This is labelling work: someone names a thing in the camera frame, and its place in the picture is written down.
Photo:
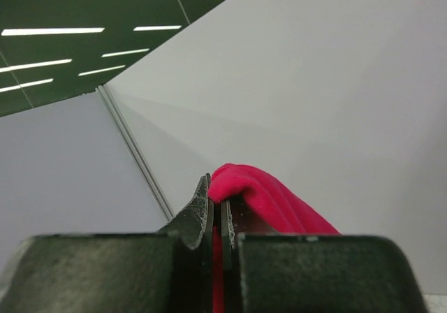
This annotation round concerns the crimson red t shirt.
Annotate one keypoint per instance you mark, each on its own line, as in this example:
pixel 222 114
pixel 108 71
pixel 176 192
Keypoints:
pixel 274 203

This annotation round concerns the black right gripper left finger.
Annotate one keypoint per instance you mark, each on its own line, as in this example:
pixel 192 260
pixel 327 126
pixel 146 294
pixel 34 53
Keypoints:
pixel 194 223

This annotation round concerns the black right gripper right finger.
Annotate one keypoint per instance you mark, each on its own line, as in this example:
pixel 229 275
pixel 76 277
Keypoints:
pixel 232 216

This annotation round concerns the left aluminium frame post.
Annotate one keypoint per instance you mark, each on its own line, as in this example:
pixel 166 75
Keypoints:
pixel 132 145

